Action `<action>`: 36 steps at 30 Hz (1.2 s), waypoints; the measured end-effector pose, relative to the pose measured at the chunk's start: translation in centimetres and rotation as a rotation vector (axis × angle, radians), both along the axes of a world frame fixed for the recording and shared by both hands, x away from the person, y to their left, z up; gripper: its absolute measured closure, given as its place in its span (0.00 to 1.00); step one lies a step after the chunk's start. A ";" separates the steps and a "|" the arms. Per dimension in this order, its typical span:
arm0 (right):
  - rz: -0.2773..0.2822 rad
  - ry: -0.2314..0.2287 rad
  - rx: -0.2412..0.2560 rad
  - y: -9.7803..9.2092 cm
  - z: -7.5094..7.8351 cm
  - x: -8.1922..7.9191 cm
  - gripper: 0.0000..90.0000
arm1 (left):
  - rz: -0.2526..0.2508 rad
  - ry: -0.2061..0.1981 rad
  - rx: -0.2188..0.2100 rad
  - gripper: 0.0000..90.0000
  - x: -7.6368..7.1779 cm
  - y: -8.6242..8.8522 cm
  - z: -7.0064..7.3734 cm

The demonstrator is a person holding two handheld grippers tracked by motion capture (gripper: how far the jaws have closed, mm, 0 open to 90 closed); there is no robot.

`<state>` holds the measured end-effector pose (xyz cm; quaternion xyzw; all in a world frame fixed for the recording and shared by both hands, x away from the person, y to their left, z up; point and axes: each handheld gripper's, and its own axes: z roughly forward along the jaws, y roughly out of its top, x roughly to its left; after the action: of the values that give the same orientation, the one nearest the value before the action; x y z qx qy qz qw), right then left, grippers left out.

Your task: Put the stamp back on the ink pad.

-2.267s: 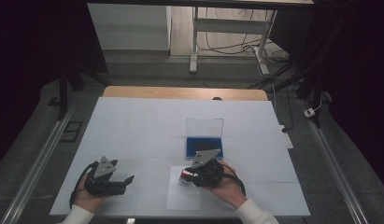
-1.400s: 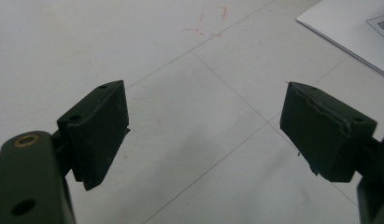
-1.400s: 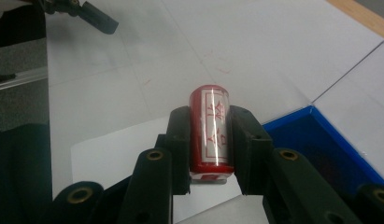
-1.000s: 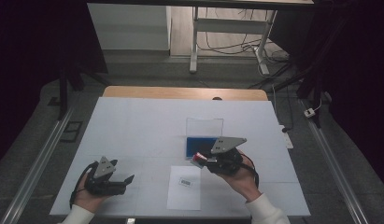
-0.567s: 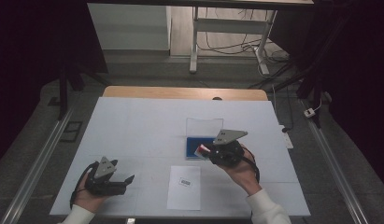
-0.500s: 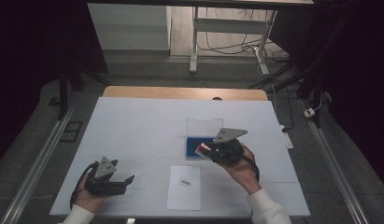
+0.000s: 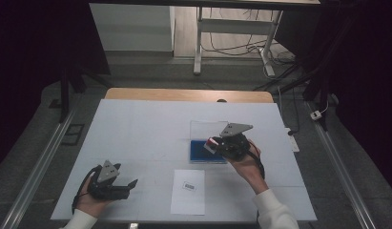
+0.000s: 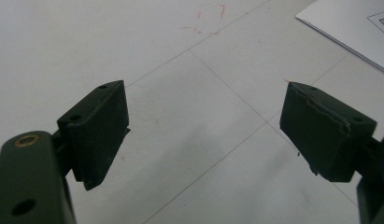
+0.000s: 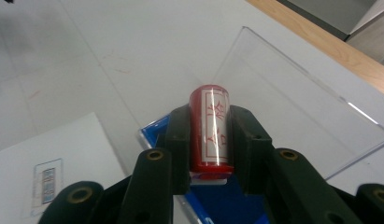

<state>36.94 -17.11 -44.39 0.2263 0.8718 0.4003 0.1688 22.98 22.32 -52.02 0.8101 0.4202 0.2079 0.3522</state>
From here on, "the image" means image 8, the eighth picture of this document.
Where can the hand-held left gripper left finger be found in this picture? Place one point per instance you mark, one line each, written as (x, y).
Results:
(96, 133)

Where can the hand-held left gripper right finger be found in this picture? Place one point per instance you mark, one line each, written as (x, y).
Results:
(323, 133)

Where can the white paper sheet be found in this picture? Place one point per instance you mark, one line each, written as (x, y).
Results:
(345, 28)

